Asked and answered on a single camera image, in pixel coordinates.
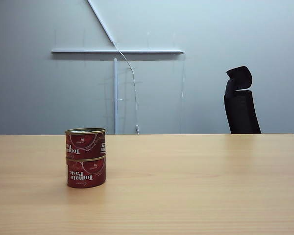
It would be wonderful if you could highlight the white diagonal wall rail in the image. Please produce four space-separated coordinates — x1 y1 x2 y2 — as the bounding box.
87 0 116 45

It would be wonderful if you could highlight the red tomato paste can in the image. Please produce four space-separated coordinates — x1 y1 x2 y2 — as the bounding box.
65 154 107 188
64 127 107 160

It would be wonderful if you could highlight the black office chair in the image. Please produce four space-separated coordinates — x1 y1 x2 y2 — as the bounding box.
223 66 262 134

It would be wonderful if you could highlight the white vertical wall rail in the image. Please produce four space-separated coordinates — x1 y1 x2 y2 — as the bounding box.
113 58 119 135

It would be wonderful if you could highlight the white horizontal wall rail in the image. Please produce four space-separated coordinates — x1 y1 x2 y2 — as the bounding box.
51 48 184 54

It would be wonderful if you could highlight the thin white cable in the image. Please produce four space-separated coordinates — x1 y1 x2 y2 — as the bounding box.
114 42 140 134

